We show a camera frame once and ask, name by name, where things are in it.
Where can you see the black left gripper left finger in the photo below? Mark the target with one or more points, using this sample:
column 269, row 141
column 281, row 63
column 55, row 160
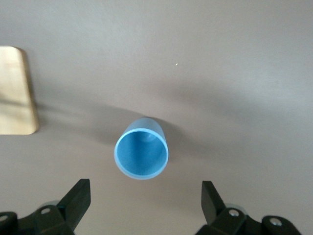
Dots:
column 71, row 208

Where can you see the brown table cloth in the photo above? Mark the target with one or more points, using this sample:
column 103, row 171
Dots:
column 195, row 73

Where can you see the wooden mug tree stand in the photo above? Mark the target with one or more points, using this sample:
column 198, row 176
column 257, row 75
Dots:
column 14, row 93

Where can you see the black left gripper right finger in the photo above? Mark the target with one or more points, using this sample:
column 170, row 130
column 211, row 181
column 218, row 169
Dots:
column 215, row 210

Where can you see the light blue plastic cup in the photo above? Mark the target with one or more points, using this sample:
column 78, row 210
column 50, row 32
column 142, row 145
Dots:
column 141, row 156

